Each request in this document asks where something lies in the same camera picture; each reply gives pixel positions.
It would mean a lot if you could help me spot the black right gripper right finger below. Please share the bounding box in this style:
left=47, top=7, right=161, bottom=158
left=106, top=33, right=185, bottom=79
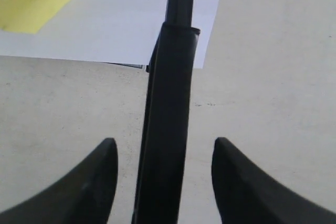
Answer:
left=212, top=137, right=335, bottom=223

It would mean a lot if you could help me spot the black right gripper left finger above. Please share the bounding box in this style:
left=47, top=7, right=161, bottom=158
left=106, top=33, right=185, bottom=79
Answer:
left=1, top=138, right=117, bottom=223

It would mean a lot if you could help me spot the black cutter blade handle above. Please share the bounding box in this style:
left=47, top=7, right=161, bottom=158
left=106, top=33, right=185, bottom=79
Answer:
left=132, top=0, right=200, bottom=223

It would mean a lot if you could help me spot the white paper sheet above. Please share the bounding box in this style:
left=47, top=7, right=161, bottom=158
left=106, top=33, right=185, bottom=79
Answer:
left=0, top=0, right=226, bottom=69

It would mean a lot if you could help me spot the grey paper cutter base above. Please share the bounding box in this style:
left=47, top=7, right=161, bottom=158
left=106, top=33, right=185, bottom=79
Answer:
left=108, top=62, right=146, bottom=69

